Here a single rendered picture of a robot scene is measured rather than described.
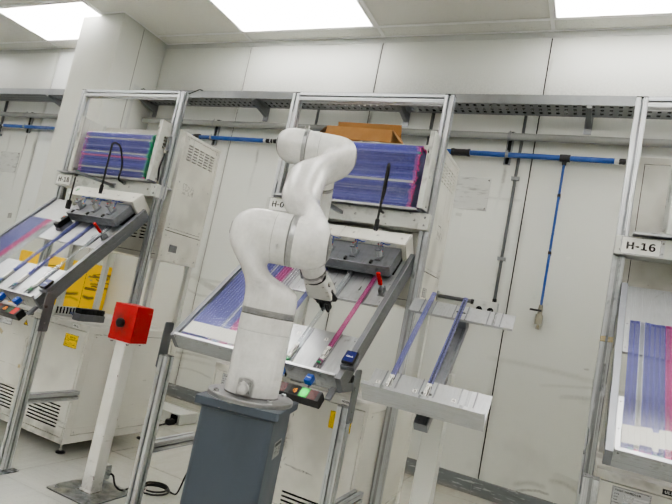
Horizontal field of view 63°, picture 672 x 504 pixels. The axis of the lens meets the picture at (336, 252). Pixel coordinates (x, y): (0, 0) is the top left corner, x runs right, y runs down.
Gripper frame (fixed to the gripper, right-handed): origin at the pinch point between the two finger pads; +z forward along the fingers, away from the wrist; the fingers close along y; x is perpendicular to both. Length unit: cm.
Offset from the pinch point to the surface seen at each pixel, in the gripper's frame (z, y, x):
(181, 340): -4, 44, 31
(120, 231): 2, 124, -20
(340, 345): -1.7, -13.9, 16.5
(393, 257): 0.4, -16.1, -29.5
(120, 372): 20, 83, 40
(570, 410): 159, -84, -78
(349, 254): 0.0, 1.8, -27.1
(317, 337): -1.5, -4.5, 15.3
